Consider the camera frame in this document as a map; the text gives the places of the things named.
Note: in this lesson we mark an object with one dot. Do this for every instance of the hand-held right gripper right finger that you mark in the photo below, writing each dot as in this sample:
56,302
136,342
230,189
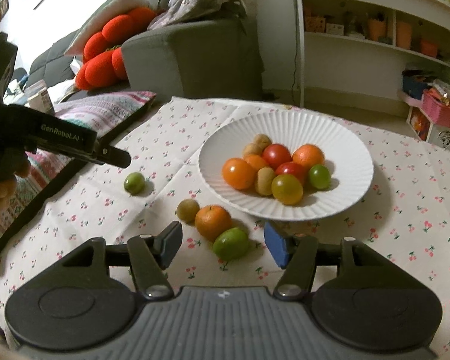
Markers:
276,245

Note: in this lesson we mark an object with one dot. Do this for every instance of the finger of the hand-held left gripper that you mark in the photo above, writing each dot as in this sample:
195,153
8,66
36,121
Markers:
114,155

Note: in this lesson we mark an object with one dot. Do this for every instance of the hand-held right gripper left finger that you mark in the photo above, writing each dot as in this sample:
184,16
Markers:
171,245

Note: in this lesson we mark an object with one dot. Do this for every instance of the yellow green tomato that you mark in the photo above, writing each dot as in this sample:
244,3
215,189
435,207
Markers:
287,190

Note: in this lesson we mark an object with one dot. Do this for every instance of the tan kiwi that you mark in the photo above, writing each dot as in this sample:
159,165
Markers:
263,140
265,182
250,149
188,210

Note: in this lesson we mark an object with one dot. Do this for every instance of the red tomato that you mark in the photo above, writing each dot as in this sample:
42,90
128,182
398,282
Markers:
276,153
294,168

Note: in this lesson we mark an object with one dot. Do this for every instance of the small green fruit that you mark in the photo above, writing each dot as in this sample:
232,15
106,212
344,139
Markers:
134,183
319,176

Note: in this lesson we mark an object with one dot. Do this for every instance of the orange tomato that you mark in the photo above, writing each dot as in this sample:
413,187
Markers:
239,173
257,161

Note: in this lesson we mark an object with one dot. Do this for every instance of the white paper plate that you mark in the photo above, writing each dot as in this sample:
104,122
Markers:
322,131

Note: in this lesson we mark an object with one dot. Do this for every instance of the person's left hand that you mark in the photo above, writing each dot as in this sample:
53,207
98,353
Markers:
3,191

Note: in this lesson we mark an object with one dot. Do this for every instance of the grey cardboard box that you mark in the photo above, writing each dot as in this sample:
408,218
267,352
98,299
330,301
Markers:
41,99

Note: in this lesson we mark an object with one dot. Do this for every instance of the orange mandarin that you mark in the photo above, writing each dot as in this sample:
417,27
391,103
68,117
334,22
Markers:
212,221
308,155

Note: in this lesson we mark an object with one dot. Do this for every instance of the striped patterned pillow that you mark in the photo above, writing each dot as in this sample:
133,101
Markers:
97,108

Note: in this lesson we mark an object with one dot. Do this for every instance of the cherry print tablecloth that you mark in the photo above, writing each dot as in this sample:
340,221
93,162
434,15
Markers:
360,240

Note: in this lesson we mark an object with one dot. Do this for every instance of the grey sofa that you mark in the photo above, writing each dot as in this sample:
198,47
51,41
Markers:
195,63

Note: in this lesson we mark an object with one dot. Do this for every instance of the white storage cube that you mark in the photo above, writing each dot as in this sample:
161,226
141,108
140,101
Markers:
446,137

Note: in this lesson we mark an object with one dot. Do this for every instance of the blue box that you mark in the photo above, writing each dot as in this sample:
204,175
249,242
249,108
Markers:
414,84

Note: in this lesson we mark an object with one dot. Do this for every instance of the pink basket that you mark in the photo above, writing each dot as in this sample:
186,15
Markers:
442,110

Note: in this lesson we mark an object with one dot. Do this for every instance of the white bookshelf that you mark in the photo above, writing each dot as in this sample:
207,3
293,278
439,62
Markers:
360,3

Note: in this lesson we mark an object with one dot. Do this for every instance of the small wall picture frame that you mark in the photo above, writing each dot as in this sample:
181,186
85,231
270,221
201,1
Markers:
2,9

